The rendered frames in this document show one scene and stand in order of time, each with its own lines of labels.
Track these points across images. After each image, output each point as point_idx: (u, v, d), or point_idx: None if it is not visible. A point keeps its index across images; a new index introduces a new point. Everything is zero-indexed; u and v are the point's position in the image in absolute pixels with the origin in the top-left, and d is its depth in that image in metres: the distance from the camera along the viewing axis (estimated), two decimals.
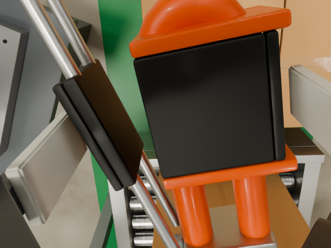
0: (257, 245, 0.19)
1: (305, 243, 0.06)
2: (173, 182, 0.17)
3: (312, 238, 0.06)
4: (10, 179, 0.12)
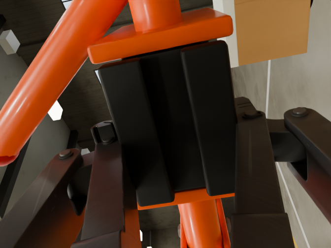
0: None
1: (232, 239, 0.06)
2: None
3: (235, 233, 0.06)
4: None
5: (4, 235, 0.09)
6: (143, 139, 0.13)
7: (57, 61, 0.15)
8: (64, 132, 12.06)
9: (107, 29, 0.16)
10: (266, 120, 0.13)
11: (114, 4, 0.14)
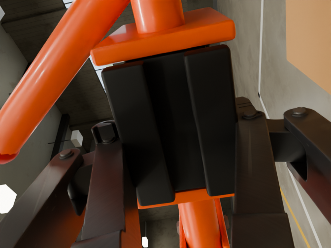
0: None
1: (231, 239, 0.06)
2: None
3: (235, 233, 0.06)
4: None
5: (4, 235, 0.09)
6: (145, 141, 0.13)
7: (59, 61, 0.15)
8: (55, 114, 11.74)
9: (108, 29, 0.16)
10: (266, 120, 0.13)
11: (115, 4, 0.14)
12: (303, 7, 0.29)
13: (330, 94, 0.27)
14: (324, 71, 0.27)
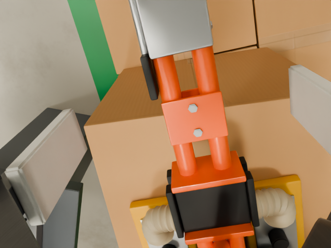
0: None
1: (305, 243, 0.06)
2: None
3: (312, 238, 0.06)
4: (10, 179, 0.12)
5: None
6: (172, 211, 0.36)
7: None
8: None
9: (223, 241, 0.35)
10: None
11: (214, 244, 0.37)
12: (304, 137, 0.47)
13: (262, 102, 0.45)
14: (271, 112, 0.46)
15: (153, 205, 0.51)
